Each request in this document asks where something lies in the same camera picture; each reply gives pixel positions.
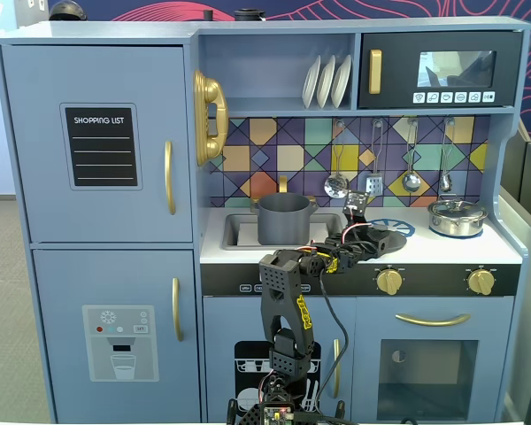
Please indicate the blue toy kitchen unit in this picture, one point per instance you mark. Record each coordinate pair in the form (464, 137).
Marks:
(270, 62)

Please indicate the metal slotted spatula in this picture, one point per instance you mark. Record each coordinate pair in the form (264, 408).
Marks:
(374, 183)

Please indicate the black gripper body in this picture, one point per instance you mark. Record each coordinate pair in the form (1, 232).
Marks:
(382, 242)

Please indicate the white plate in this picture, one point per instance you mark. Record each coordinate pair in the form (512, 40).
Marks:
(325, 84)
(310, 84)
(341, 82)

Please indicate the blue fridge door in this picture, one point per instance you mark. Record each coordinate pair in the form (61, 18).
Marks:
(35, 177)

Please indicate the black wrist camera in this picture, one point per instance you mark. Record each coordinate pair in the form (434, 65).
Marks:
(356, 201)

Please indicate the metal serving spoon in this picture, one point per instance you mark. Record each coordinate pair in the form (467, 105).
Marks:
(445, 181)

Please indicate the black round container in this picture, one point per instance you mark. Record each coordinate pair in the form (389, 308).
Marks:
(250, 16)

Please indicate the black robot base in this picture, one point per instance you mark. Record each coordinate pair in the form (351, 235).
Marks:
(274, 411)

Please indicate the blue freezer door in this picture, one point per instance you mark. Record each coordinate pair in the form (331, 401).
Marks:
(62, 288)

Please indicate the stainless steel pot lid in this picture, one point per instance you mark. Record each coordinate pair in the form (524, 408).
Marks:
(456, 207)

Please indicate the gold stove knob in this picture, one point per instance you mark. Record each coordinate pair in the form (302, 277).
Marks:
(389, 281)
(481, 281)

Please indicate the metal ladle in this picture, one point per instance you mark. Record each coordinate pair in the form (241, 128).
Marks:
(411, 181)

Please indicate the blue oven door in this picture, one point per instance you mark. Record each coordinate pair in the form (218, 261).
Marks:
(367, 323)

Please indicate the blue dishwasher door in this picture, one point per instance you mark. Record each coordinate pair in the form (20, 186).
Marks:
(230, 319)

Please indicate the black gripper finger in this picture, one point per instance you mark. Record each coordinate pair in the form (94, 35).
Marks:
(376, 233)
(382, 248)

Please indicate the black shopping list board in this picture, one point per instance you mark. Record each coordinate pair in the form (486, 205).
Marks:
(102, 133)

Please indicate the small black cylinder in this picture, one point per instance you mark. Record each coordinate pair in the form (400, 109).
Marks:
(208, 15)

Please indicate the metal skimmer spoon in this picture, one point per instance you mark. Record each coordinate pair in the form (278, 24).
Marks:
(336, 187)

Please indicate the black microwave door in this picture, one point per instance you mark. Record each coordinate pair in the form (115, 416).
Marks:
(394, 44)

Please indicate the black helmet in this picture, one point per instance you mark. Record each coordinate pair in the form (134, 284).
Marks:
(66, 11)

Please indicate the gray cooking pot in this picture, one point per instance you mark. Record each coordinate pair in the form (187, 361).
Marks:
(283, 226)

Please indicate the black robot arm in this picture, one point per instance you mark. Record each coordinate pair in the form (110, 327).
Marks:
(287, 283)

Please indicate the gold toy telephone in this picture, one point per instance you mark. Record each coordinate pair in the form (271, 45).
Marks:
(210, 88)

